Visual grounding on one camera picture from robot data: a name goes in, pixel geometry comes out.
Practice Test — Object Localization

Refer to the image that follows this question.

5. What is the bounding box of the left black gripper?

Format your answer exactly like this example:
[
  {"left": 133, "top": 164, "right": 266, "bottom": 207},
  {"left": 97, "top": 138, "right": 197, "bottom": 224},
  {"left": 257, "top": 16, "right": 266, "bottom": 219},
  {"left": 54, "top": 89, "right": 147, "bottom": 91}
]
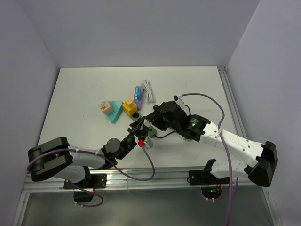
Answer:
[{"left": 118, "top": 117, "right": 150, "bottom": 160}]

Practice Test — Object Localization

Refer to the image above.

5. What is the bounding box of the green power strip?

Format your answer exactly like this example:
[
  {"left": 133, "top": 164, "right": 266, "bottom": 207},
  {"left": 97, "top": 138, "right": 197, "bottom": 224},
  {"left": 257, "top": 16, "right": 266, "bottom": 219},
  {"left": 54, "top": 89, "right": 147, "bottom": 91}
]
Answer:
[{"left": 130, "top": 112, "right": 157, "bottom": 138}]

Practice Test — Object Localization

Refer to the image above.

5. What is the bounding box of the yellow cube socket adapter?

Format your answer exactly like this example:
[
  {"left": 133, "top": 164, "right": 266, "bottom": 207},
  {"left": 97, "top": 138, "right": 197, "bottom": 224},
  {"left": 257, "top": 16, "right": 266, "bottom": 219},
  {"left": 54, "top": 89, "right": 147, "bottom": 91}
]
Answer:
[{"left": 122, "top": 102, "right": 138, "bottom": 116}]

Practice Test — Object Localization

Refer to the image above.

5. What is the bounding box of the purple power strip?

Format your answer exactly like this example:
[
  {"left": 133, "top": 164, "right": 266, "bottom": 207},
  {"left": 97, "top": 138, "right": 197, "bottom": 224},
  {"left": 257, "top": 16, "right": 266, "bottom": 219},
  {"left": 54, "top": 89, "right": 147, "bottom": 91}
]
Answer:
[{"left": 133, "top": 86, "right": 144, "bottom": 111}]

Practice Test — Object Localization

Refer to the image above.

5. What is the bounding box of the blue square plug adapter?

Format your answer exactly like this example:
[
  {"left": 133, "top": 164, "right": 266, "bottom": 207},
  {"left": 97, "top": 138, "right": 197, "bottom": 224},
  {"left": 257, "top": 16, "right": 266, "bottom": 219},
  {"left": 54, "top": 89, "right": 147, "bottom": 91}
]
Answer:
[{"left": 136, "top": 87, "right": 143, "bottom": 101}]

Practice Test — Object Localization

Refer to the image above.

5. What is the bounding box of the white plug of purple strip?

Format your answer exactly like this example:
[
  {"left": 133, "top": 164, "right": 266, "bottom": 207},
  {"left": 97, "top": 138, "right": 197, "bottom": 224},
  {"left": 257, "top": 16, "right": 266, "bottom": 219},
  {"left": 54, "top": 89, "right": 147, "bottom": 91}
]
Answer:
[{"left": 143, "top": 119, "right": 151, "bottom": 128}]

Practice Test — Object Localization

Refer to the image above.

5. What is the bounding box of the orange small plug adapter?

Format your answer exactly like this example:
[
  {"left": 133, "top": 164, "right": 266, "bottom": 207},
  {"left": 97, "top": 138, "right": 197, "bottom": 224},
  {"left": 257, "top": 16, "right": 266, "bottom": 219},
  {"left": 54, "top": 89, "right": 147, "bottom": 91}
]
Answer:
[{"left": 125, "top": 98, "right": 133, "bottom": 107}]

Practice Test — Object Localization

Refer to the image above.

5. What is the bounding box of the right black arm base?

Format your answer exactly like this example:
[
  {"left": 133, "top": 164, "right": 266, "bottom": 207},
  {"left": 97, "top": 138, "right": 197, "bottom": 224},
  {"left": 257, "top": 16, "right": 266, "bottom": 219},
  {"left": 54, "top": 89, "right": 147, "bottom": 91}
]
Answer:
[{"left": 186, "top": 159, "right": 230, "bottom": 201}]

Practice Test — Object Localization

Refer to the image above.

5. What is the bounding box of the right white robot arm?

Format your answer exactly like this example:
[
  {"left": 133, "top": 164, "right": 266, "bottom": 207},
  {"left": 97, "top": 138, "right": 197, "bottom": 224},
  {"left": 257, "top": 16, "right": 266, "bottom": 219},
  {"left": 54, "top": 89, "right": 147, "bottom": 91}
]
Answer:
[{"left": 131, "top": 101, "right": 278, "bottom": 187}]

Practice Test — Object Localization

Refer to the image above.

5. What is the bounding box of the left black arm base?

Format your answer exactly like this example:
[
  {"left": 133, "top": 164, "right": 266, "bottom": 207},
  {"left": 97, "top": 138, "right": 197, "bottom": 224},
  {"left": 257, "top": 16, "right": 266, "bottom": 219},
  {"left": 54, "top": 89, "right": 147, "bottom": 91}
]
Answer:
[{"left": 63, "top": 168, "right": 108, "bottom": 203}]

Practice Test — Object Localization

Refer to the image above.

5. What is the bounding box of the teal triangular power strip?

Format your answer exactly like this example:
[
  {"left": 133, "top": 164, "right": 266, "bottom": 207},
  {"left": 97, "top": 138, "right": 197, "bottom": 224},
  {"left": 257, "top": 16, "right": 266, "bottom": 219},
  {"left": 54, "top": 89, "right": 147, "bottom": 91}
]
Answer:
[{"left": 108, "top": 101, "right": 123, "bottom": 123}]

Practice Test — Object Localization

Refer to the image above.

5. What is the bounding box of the pink cube socket adapter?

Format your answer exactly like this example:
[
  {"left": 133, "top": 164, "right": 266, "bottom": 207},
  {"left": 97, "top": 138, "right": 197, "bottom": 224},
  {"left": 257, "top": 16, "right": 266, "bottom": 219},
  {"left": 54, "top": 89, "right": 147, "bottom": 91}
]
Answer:
[{"left": 99, "top": 100, "right": 114, "bottom": 115}]

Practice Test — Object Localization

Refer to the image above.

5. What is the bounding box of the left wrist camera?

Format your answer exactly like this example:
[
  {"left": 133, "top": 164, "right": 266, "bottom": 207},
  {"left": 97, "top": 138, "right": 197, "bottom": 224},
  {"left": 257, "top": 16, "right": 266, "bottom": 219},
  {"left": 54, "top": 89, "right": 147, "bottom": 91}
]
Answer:
[{"left": 137, "top": 137, "right": 153, "bottom": 149}]

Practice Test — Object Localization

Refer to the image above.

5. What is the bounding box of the white coiled power cable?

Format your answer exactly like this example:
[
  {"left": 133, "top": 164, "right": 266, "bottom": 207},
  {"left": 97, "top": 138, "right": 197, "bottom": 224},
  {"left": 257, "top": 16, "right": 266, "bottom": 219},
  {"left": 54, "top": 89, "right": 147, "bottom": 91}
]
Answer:
[{"left": 141, "top": 79, "right": 158, "bottom": 104}]

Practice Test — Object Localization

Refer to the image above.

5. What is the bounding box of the aluminium side rail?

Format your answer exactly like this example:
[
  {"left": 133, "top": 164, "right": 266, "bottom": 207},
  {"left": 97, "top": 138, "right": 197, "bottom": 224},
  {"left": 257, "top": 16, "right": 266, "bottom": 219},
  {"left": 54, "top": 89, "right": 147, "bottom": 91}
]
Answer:
[{"left": 217, "top": 66, "right": 247, "bottom": 138}]

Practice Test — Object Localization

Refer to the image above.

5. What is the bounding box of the aluminium front rail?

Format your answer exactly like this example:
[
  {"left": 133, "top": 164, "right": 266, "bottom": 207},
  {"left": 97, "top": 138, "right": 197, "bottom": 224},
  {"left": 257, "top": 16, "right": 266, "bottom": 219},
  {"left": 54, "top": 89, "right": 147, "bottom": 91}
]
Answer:
[{"left": 23, "top": 166, "right": 266, "bottom": 191}]

